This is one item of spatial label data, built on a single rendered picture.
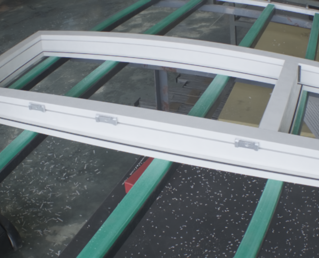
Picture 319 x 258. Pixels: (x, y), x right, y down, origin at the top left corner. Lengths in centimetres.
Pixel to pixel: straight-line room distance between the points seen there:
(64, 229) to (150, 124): 124
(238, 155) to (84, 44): 73
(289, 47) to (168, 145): 134
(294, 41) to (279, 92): 126
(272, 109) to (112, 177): 151
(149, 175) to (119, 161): 159
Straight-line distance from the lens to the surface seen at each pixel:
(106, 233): 80
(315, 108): 166
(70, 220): 217
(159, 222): 122
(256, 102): 165
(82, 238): 120
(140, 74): 342
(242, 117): 156
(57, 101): 108
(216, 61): 132
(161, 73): 155
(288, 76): 116
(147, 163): 137
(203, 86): 247
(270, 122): 95
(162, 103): 160
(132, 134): 99
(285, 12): 288
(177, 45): 134
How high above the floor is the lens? 141
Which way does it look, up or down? 31 degrees down
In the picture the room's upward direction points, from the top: 4 degrees counter-clockwise
